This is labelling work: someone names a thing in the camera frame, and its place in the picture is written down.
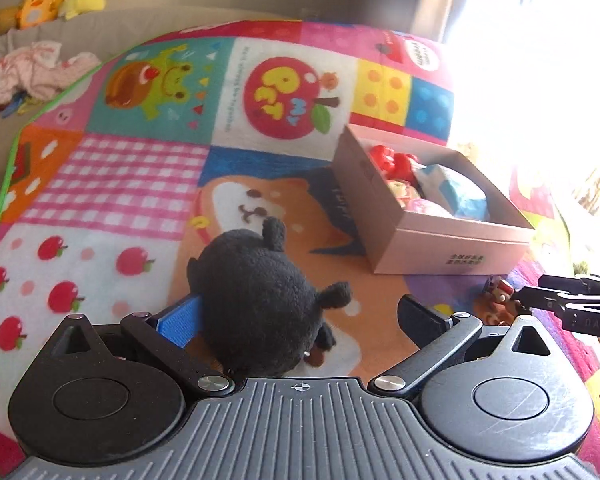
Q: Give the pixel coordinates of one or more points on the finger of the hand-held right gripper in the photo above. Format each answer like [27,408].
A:
[560,281]
[535,297]

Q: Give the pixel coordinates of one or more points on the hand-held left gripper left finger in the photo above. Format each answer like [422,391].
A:
[180,322]

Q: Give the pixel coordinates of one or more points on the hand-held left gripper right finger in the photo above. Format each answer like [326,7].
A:
[420,317]

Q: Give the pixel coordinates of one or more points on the small red and black figurine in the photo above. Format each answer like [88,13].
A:
[500,289]

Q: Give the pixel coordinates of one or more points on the pink cardboard box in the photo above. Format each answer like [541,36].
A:
[430,250]

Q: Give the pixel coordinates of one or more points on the black plush toy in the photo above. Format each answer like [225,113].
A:
[260,300]

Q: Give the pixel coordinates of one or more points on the blue and white mask packet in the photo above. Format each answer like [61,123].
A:
[455,190]

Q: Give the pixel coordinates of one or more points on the colourful cartoon play mat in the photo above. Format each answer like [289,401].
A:
[105,185]

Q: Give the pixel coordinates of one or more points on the pile of pink-white clothes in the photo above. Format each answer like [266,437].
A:
[30,70]

